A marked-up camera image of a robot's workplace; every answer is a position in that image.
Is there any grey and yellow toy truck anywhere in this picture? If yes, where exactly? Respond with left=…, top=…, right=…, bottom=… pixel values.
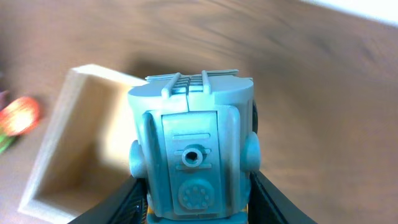
left=127, top=70, right=261, bottom=223

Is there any green ball with orange marks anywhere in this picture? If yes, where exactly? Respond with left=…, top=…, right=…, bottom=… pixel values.
left=0, top=133, right=16, bottom=154

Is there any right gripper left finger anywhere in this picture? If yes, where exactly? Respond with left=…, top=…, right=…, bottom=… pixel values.
left=68, top=177, right=148, bottom=224

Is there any orange round toy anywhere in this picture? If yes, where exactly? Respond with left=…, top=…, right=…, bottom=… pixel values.
left=1, top=96, right=40, bottom=136

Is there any white open box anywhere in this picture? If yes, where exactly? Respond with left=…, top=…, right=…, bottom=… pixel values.
left=18, top=64, right=145, bottom=223

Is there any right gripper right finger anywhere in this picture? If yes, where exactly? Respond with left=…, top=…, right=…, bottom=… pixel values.
left=248, top=171, right=317, bottom=224

